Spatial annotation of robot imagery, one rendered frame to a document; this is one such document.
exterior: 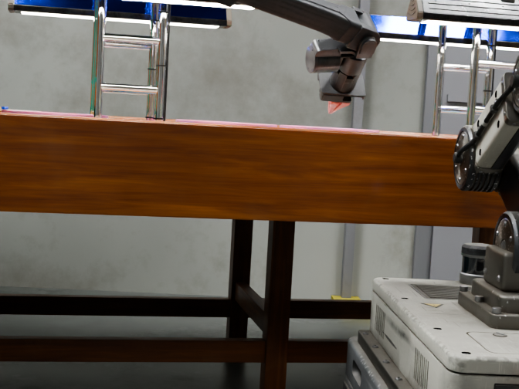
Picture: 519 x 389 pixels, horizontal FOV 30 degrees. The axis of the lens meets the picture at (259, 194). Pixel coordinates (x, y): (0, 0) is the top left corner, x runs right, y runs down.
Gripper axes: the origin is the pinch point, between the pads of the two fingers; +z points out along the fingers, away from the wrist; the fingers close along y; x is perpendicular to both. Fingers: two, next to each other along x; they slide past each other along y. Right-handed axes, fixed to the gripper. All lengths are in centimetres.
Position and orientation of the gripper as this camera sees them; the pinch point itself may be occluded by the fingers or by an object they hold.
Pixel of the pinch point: (330, 109)
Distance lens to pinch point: 221.1
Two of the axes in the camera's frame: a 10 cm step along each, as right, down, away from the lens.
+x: 0.8, 8.2, -5.6
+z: -2.2, 5.6, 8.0
